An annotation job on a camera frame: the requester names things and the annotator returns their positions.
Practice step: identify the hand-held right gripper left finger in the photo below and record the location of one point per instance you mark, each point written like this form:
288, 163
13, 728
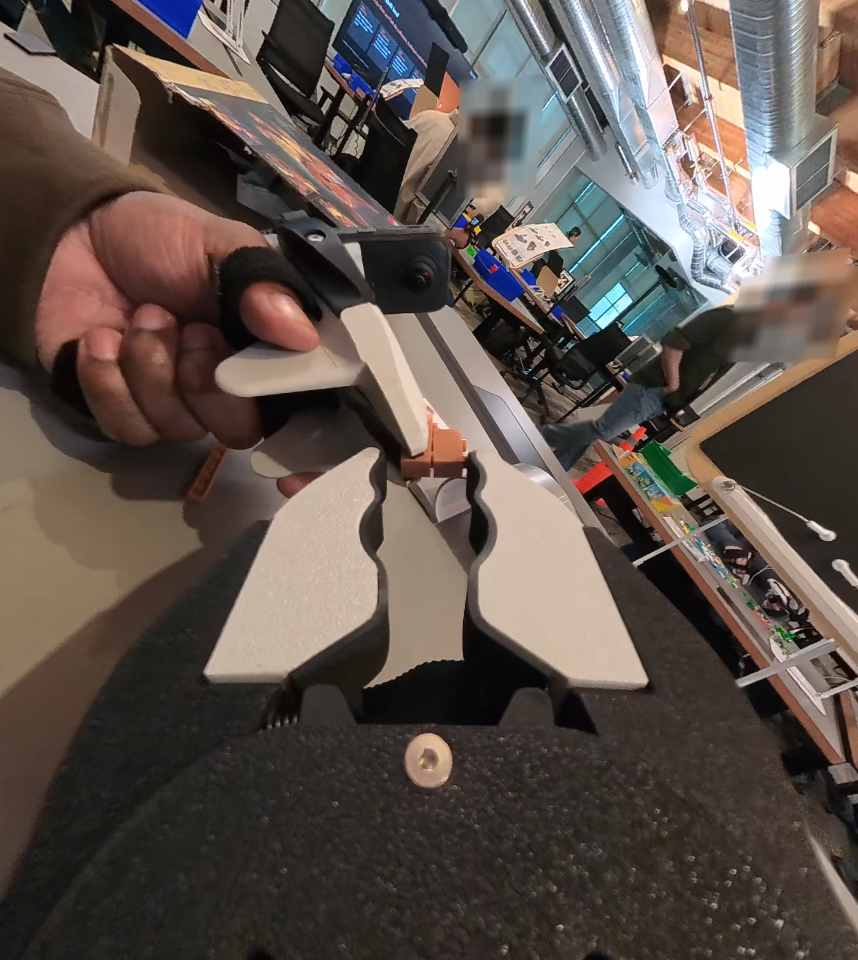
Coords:
301, 577

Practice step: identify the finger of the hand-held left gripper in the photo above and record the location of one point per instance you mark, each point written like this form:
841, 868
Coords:
391, 382

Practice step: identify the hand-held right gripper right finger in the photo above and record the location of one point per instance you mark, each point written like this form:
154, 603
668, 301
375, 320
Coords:
556, 592

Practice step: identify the orange toy brick assembly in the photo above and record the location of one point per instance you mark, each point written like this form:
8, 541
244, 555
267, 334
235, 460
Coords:
436, 454

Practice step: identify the person's left forearm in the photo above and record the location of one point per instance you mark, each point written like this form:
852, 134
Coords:
24, 187

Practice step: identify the grey desk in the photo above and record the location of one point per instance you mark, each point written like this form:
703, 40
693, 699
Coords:
24, 540

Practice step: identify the person's left hand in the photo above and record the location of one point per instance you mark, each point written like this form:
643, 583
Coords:
136, 262

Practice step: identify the silver monitor stand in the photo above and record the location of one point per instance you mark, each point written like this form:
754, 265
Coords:
489, 390

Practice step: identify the black office chair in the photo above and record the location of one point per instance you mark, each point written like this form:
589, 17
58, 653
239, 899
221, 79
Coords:
298, 45
388, 150

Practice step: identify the printed instruction sheet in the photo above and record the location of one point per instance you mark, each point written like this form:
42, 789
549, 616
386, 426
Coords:
534, 241

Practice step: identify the orange toy plate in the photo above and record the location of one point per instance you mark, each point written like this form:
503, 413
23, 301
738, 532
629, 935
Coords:
208, 472

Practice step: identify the long table with toy bricks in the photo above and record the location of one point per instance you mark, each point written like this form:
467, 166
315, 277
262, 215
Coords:
699, 555

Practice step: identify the printed toy set box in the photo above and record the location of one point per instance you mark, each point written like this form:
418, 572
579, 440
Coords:
286, 142

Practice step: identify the black panel with wooden rim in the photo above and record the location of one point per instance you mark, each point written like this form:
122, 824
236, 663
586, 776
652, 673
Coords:
834, 450

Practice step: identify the blue plastic bin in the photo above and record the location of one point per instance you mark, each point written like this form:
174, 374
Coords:
166, 15

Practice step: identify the dark wall screen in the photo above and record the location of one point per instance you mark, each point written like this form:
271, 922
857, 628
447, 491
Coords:
384, 37

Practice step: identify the white metal bracket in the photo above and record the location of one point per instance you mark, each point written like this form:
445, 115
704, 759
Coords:
796, 577

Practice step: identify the silver ventilation duct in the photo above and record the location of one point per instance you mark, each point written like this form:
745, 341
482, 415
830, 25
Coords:
766, 97

